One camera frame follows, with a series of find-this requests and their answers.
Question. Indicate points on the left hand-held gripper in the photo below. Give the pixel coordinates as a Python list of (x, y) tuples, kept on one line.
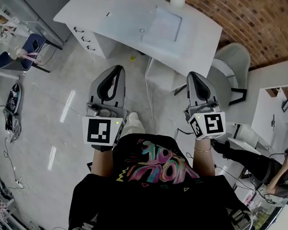
[(97, 130)]

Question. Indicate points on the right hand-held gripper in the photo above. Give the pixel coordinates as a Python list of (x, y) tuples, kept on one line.
[(213, 125)]

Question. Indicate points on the person's left forearm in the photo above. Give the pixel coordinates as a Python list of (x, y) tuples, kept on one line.
[(101, 164)]

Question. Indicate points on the person's right forearm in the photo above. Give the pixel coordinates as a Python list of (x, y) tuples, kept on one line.
[(204, 161)]

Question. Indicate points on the small yellow-green object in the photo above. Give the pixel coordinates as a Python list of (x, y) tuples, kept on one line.
[(132, 58)]

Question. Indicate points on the white desk drawer unit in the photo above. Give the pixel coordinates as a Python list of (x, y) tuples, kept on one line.
[(99, 46)]

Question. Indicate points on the person's leg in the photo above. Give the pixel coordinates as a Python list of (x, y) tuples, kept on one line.
[(134, 127)]

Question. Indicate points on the white shell chair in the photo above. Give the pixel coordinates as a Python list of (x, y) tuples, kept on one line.
[(234, 57)]

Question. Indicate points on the white side table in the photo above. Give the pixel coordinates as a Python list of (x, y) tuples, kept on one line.
[(262, 115)]

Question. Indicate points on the black tool on stand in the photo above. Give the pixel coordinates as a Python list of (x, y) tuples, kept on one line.
[(273, 123)]

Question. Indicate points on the black smartphone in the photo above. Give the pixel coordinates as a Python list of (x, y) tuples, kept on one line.
[(35, 44)]

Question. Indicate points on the pink plush toy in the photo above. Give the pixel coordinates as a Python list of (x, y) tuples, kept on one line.
[(26, 54)]

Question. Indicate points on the black patterned bag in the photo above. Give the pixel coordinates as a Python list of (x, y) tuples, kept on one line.
[(14, 97)]

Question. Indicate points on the white metal-legged table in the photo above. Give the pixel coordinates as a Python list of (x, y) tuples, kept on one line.
[(2, 75)]

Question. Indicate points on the blue chair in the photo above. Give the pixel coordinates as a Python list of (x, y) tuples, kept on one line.
[(4, 62)]

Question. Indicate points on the tall pale grey cabinet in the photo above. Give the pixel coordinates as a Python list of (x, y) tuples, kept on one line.
[(32, 12)]

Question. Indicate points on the black printed t-shirt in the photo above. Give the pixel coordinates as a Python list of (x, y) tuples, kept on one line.
[(151, 208)]

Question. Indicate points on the white power strip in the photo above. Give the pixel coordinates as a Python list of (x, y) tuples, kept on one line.
[(18, 183)]

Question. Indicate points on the pink checkered cloth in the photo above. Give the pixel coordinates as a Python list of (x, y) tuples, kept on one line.
[(0, 202)]

